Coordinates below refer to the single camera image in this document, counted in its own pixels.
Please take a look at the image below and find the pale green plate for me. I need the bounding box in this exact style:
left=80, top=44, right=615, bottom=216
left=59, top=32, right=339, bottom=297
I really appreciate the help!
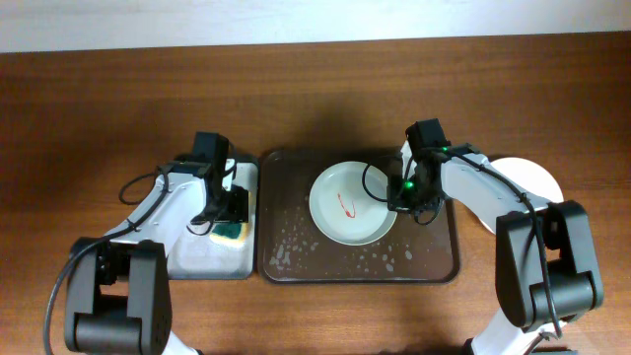
left=309, top=161, right=396, bottom=247

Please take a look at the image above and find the white pinkish plate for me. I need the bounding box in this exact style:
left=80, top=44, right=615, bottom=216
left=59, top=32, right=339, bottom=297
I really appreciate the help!
left=469, top=157, right=564, bottom=234

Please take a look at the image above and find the green and yellow sponge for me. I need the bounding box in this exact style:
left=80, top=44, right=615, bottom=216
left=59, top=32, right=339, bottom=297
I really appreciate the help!
left=209, top=223, right=249, bottom=249

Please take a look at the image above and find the dark brown serving tray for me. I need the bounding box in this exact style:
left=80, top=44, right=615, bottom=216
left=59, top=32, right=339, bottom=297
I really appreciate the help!
left=256, top=148, right=460, bottom=284

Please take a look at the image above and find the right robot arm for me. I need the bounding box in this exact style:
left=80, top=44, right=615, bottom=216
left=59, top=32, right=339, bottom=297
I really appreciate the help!
left=386, top=118, right=604, bottom=354

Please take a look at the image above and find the small dark green tray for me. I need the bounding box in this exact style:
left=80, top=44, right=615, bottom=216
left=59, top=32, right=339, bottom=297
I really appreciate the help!
left=165, top=153, right=259, bottom=281

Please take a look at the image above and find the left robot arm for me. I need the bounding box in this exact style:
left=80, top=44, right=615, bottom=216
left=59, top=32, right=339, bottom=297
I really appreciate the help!
left=53, top=132, right=249, bottom=354

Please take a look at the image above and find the white cloth tray liner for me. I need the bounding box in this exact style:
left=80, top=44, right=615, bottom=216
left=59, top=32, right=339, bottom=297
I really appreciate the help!
left=166, top=161, right=257, bottom=277

